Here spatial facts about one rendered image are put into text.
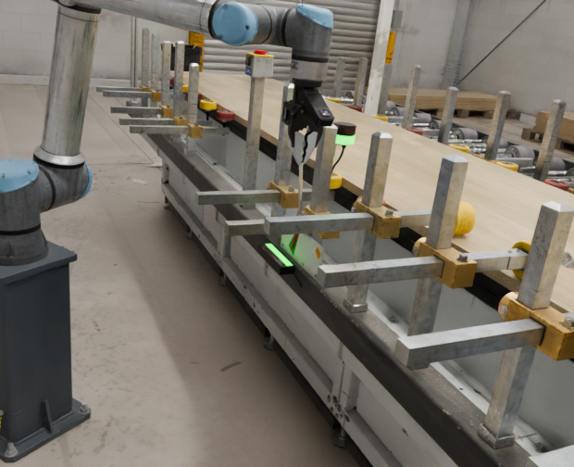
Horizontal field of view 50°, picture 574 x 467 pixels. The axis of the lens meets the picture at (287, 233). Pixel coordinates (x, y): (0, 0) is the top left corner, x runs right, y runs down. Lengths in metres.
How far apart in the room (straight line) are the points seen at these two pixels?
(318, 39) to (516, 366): 0.85
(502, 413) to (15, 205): 1.37
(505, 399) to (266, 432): 1.23
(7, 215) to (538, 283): 1.41
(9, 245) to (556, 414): 1.46
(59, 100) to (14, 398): 0.90
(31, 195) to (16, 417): 0.69
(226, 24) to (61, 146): 0.75
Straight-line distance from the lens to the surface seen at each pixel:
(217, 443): 2.16
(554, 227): 1.01
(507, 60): 11.10
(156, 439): 2.17
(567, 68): 10.29
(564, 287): 1.37
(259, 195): 1.80
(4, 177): 1.87
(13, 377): 2.04
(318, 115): 1.45
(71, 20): 1.86
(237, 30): 1.41
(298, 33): 1.50
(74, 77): 1.90
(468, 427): 1.21
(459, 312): 1.52
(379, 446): 1.98
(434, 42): 11.70
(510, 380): 1.11
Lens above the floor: 1.38
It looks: 20 degrees down
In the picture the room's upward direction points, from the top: 6 degrees clockwise
